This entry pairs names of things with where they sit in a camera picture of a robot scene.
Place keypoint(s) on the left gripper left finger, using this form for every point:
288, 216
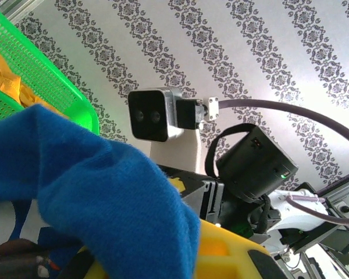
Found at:
87, 267

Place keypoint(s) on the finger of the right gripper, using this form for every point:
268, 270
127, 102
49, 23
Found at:
177, 183

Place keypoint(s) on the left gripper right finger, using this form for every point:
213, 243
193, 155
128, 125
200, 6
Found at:
227, 255

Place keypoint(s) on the blue t-shirt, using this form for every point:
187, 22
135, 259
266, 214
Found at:
104, 189

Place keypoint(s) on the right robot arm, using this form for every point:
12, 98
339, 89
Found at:
296, 221

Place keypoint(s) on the green plastic mesh basket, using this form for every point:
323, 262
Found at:
32, 64

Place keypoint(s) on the yellow cloth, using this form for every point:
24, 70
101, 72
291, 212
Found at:
5, 81

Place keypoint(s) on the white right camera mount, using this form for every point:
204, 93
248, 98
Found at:
174, 151

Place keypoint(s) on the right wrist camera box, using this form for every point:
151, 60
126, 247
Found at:
146, 116

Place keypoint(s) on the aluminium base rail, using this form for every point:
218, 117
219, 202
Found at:
347, 194

